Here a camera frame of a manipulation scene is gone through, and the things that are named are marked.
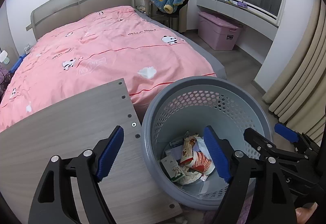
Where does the crumpled tissue in basket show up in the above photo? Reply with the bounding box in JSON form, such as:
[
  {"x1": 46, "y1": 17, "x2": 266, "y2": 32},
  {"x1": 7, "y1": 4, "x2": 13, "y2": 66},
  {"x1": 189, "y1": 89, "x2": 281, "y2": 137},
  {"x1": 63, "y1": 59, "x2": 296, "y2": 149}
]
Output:
[{"x1": 178, "y1": 166, "x2": 202, "y2": 185}]

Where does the red snack wrapper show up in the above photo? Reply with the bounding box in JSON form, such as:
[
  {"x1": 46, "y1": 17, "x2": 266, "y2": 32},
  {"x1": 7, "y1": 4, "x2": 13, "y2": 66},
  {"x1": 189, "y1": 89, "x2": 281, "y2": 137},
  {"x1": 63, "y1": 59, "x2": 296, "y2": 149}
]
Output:
[{"x1": 180, "y1": 134, "x2": 199, "y2": 164}]

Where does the pink cartoon duvet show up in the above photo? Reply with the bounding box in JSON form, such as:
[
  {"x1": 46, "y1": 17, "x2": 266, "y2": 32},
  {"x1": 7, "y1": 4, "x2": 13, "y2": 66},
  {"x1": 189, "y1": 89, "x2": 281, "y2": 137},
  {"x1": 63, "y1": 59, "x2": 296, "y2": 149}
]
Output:
[{"x1": 1, "y1": 6, "x2": 215, "y2": 130}]

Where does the purple fuzzy garment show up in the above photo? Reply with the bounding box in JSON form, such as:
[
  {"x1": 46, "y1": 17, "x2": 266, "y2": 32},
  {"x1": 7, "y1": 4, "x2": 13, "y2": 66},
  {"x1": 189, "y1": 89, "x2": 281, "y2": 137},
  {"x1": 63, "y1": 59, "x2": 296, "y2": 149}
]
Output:
[{"x1": 0, "y1": 66, "x2": 13, "y2": 98}]

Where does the red white paper cup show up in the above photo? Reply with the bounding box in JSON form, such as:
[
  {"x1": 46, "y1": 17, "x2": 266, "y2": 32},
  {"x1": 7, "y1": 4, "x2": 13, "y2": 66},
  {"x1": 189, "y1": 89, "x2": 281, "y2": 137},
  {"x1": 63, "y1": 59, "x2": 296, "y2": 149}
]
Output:
[{"x1": 188, "y1": 151, "x2": 215, "y2": 176}]

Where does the green white medicine box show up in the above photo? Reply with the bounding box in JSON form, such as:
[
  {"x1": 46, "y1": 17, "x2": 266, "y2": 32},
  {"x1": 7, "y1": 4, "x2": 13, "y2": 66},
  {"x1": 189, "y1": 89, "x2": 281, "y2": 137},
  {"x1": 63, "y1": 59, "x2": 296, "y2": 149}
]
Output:
[{"x1": 160, "y1": 155, "x2": 185, "y2": 182}]

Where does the grey upholstered bed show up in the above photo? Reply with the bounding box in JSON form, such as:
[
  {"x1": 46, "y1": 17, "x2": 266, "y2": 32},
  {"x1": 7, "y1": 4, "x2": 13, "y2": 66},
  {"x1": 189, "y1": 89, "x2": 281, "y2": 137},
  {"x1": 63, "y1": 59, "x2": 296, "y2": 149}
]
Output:
[{"x1": 31, "y1": 0, "x2": 226, "y2": 78}]

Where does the lavender box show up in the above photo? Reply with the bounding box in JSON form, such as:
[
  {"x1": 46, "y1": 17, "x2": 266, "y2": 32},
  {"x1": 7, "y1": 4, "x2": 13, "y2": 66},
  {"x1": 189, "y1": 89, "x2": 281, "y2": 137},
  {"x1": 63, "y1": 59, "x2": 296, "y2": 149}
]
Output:
[{"x1": 165, "y1": 138, "x2": 183, "y2": 161}]

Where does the grey perforated trash basket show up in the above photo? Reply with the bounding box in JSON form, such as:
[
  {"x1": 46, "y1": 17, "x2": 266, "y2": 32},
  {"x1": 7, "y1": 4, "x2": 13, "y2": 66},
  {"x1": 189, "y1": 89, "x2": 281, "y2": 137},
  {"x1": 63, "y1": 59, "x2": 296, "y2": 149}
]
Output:
[{"x1": 141, "y1": 77, "x2": 272, "y2": 211}]

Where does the pink plastic storage box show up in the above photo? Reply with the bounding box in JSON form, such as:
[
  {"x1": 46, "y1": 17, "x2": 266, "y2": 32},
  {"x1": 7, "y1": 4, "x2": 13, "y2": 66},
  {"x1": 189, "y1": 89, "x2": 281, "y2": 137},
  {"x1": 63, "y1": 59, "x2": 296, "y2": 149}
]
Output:
[{"x1": 198, "y1": 11, "x2": 243, "y2": 51}]

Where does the person's right hand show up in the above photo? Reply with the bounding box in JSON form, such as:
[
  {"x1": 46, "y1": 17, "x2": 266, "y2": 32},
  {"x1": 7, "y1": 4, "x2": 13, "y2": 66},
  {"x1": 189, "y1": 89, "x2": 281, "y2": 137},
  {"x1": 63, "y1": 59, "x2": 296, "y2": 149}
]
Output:
[{"x1": 296, "y1": 202, "x2": 318, "y2": 224}]

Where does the beige curtain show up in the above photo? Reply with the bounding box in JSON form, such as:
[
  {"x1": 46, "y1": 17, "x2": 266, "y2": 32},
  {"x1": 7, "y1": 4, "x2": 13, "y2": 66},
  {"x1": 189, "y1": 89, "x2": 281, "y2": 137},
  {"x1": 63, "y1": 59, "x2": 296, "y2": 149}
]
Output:
[{"x1": 262, "y1": 0, "x2": 325, "y2": 144}]

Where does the dark chair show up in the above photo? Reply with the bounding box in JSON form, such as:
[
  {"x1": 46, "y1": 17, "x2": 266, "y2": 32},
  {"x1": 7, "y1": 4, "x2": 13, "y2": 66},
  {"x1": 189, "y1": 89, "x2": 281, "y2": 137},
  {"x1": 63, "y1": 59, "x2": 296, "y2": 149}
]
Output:
[{"x1": 141, "y1": 0, "x2": 191, "y2": 33}]

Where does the small purple windowsill item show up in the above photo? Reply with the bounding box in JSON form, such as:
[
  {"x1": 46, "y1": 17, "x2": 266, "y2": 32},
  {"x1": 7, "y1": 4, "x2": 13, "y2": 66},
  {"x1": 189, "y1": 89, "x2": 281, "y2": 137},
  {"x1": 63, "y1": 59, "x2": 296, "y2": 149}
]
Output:
[{"x1": 237, "y1": 1, "x2": 248, "y2": 9}]

